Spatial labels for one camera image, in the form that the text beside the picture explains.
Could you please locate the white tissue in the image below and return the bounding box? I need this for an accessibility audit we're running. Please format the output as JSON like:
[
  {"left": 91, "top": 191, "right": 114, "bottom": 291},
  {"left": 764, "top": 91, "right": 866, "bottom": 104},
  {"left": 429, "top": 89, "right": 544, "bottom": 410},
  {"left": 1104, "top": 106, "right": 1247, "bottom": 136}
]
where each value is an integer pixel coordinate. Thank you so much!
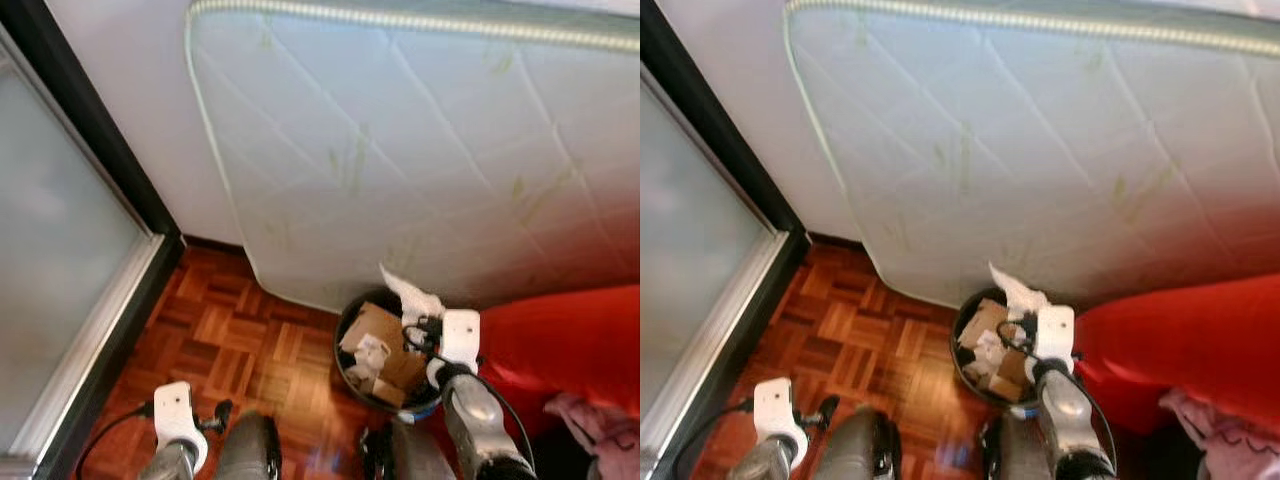
[
  {"left": 379, "top": 263, "right": 447, "bottom": 327},
  {"left": 988, "top": 261, "right": 1052, "bottom": 322}
]

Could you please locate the white crumpled paper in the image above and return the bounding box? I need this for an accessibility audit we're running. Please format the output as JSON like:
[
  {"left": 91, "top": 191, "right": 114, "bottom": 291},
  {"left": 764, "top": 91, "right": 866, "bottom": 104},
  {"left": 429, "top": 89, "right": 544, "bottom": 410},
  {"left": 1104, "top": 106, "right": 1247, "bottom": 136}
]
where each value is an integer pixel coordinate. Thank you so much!
[
  {"left": 355, "top": 335, "right": 393, "bottom": 377},
  {"left": 972, "top": 330, "right": 1009, "bottom": 373}
]

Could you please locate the silver robot left leg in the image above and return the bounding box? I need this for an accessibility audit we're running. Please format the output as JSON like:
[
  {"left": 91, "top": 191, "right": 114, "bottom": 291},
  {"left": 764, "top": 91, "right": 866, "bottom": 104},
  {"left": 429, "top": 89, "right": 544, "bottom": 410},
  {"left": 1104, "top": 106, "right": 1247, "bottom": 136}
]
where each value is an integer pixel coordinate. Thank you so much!
[
  {"left": 214, "top": 410, "right": 284, "bottom": 480},
  {"left": 820, "top": 405, "right": 907, "bottom": 480}
]

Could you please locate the silver robot leg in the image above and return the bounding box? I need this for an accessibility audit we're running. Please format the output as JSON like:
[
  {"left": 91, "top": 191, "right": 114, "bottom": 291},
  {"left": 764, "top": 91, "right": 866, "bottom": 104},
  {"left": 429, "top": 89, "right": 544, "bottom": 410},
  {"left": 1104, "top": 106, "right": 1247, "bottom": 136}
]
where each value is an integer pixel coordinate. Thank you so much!
[
  {"left": 214, "top": 410, "right": 284, "bottom": 480},
  {"left": 980, "top": 415, "right": 1047, "bottom": 480},
  {"left": 360, "top": 420, "right": 457, "bottom": 480},
  {"left": 820, "top": 405, "right": 907, "bottom": 480}
]

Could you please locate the black trash bin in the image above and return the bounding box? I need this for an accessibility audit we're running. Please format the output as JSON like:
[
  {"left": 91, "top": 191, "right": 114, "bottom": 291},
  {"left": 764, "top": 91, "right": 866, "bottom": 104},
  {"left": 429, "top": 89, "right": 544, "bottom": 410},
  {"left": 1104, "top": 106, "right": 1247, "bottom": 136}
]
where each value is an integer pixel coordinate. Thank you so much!
[
  {"left": 334, "top": 288, "right": 447, "bottom": 417},
  {"left": 949, "top": 286, "right": 1047, "bottom": 410}
]

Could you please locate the silver robot right leg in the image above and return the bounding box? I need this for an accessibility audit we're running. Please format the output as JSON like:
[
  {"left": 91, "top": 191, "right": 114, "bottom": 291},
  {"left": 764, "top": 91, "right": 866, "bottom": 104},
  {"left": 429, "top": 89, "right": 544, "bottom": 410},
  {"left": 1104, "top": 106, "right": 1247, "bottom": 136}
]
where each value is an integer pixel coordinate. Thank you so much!
[
  {"left": 360, "top": 420, "right": 457, "bottom": 480},
  {"left": 980, "top": 415, "right": 1047, "bottom": 480}
]

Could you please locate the red cushion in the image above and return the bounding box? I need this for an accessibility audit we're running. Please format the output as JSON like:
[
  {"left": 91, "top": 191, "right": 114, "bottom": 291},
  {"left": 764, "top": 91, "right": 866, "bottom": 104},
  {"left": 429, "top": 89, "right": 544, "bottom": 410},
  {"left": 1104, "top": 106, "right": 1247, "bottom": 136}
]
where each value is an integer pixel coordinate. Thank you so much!
[
  {"left": 1074, "top": 271, "right": 1280, "bottom": 437},
  {"left": 430, "top": 284, "right": 641, "bottom": 443}
]

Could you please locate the frosted glass sliding door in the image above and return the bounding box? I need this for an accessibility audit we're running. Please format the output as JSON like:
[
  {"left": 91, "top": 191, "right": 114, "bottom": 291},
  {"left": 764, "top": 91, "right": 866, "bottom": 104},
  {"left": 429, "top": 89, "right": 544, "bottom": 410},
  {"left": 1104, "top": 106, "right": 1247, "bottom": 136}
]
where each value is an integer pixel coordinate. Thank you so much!
[
  {"left": 640, "top": 65, "right": 786, "bottom": 471},
  {"left": 0, "top": 45, "right": 169, "bottom": 471}
]

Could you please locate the pink cartoon print blanket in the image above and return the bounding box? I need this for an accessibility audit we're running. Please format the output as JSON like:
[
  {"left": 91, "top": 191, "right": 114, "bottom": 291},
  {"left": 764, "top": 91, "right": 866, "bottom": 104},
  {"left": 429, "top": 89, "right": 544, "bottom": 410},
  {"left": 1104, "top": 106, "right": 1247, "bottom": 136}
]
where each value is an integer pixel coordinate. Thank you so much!
[
  {"left": 544, "top": 392, "right": 641, "bottom": 480},
  {"left": 1159, "top": 388, "right": 1280, "bottom": 480}
]

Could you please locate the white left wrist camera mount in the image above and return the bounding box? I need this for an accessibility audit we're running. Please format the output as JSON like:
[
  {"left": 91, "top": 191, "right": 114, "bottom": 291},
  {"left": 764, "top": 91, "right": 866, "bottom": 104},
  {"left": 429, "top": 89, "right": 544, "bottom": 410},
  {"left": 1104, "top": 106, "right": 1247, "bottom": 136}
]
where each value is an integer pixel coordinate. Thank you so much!
[
  {"left": 752, "top": 377, "right": 810, "bottom": 471},
  {"left": 153, "top": 381, "right": 210, "bottom": 473}
]

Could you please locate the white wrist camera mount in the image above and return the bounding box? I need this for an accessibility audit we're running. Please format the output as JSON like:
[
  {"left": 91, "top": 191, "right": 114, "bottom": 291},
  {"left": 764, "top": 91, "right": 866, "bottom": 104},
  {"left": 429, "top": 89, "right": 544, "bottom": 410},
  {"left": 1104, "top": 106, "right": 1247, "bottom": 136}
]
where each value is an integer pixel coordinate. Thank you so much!
[
  {"left": 440, "top": 310, "right": 484, "bottom": 367},
  {"left": 1033, "top": 305, "right": 1077, "bottom": 364},
  {"left": 752, "top": 377, "right": 810, "bottom": 471},
  {"left": 153, "top": 381, "right": 210, "bottom": 473}
]

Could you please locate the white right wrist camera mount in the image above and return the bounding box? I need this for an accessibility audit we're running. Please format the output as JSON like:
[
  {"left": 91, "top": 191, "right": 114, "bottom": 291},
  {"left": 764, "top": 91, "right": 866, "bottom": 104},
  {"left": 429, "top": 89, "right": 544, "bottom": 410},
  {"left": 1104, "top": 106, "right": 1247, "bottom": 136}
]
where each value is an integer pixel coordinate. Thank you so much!
[
  {"left": 440, "top": 310, "right": 484, "bottom": 367},
  {"left": 1033, "top": 305, "right": 1077, "bottom": 364}
]

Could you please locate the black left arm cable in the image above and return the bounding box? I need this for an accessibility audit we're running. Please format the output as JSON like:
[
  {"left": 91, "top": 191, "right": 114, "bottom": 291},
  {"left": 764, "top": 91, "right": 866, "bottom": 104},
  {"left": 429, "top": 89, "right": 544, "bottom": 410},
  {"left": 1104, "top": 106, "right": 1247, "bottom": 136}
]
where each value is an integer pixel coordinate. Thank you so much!
[
  {"left": 670, "top": 397, "right": 757, "bottom": 480},
  {"left": 75, "top": 400, "right": 157, "bottom": 480}
]

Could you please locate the black door frame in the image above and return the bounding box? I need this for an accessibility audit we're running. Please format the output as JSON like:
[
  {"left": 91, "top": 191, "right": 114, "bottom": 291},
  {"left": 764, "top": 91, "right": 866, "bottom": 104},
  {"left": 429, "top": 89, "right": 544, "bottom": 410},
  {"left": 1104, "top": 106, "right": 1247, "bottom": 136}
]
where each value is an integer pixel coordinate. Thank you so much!
[
  {"left": 0, "top": 0, "right": 188, "bottom": 480},
  {"left": 640, "top": 0, "right": 813, "bottom": 480}
]

